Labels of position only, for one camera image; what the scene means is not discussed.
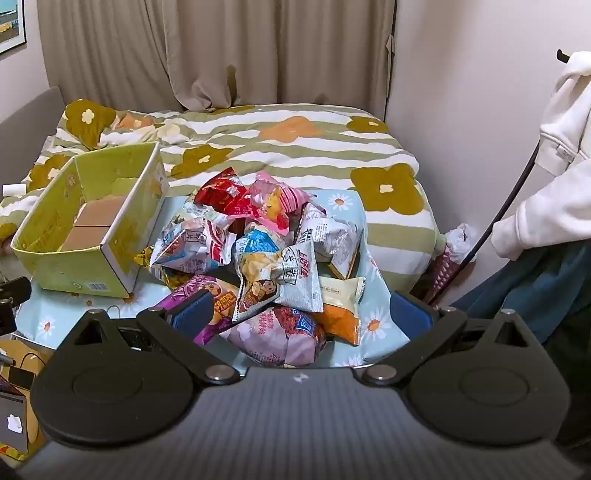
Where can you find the purple patterned plastic wrapper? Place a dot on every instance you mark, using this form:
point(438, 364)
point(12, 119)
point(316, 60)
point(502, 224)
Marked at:
point(450, 263)

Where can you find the black phone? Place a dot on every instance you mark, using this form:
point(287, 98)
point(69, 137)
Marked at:
point(22, 376)

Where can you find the light blue daisy cloth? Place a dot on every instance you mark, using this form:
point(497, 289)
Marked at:
point(378, 277)

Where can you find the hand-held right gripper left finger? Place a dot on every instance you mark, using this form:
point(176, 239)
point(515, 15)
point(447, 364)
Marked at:
point(194, 314)

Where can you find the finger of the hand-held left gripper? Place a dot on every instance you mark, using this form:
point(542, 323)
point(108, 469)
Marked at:
point(16, 287)

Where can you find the green cardboard box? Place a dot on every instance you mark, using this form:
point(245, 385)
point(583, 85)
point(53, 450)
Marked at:
point(46, 217)

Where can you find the framed wall poster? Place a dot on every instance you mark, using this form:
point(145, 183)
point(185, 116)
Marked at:
point(9, 23)

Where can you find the grey headboard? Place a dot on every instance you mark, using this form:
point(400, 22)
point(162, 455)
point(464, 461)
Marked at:
point(27, 115)

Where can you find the floral striped blanket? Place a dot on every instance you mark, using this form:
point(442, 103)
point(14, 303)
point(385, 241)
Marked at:
point(286, 157)

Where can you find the black wall hook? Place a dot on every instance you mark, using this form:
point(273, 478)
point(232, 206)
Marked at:
point(562, 56)

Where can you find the brown cardboard box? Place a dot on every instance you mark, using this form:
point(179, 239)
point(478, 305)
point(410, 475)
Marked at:
point(41, 355)

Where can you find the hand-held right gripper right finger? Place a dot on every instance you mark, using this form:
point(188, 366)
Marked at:
point(408, 314)

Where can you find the pile of snack packets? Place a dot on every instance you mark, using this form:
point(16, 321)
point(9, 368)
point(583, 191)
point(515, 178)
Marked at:
point(277, 272)

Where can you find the pink snack packet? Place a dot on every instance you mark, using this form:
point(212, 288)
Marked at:
point(272, 194)

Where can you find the beige curtain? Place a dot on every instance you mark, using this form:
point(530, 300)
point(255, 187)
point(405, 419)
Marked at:
point(184, 46)

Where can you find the small white charger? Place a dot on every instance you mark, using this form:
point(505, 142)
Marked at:
point(14, 189)

